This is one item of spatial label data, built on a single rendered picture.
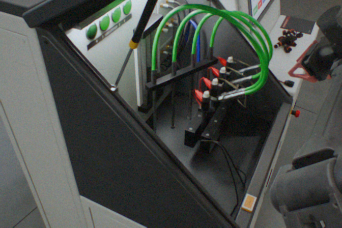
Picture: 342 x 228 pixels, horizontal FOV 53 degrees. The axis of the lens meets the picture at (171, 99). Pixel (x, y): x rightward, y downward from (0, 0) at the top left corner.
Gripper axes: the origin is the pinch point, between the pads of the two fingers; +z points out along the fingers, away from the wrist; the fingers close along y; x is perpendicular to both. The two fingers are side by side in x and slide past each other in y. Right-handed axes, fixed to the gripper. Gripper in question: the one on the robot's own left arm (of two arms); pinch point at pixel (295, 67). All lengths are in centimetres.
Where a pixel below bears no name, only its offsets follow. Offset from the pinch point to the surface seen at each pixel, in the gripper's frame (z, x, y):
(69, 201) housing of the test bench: 74, -6, 57
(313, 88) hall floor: 147, 100, -151
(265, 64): 8.5, -3.9, -0.5
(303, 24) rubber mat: 61, 20, -87
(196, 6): 14.0, -28.7, 0.6
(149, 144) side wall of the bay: 16.7, -11.9, 37.7
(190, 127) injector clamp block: 43.4, 2.0, 13.5
